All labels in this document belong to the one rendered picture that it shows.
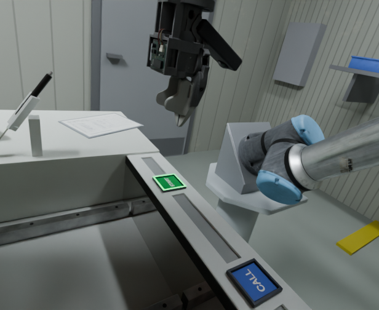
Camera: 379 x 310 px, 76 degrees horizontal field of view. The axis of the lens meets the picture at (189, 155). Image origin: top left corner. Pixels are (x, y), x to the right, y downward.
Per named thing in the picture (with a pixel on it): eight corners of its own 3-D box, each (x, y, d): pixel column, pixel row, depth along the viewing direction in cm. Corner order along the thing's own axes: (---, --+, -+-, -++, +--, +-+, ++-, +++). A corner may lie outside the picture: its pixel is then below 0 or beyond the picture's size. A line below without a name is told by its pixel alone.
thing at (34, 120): (10, 159, 50) (1, 94, 44) (11, 151, 53) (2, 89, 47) (45, 156, 53) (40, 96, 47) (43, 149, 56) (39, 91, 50)
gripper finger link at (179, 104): (157, 126, 45) (163, 75, 41) (184, 125, 48) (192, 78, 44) (164, 133, 42) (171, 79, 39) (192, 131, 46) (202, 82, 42)
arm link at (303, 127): (293, 145, 82) (333, 130, 71) (283, 175, 74) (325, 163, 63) (270, 121, 79) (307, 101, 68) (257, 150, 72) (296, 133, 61)
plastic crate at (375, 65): (396, 77, 187) (403, 64, 183) (386, 74, 176) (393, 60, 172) (357, 69, 208) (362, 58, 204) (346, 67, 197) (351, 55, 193)
